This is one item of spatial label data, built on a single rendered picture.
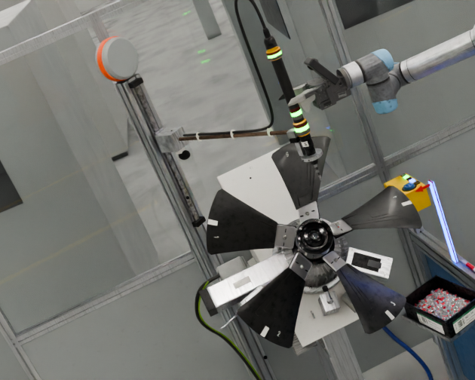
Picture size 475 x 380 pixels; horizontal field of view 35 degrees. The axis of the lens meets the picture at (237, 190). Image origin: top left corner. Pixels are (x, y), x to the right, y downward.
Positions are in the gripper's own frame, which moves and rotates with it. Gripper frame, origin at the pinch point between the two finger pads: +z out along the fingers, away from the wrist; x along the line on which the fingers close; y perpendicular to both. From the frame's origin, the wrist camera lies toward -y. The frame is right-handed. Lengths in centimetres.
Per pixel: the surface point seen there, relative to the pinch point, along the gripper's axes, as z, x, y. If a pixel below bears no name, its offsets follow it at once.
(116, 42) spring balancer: 38, 56, -28
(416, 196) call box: -38, 21, 62
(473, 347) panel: -37, 10, 126
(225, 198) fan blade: 27.9, 10.7, 25.8
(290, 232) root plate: 13.6, 1.8, 42.8
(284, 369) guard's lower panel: 29, 70, 140
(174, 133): 32, 46, 9
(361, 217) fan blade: -9.7, -1.0, 47.7
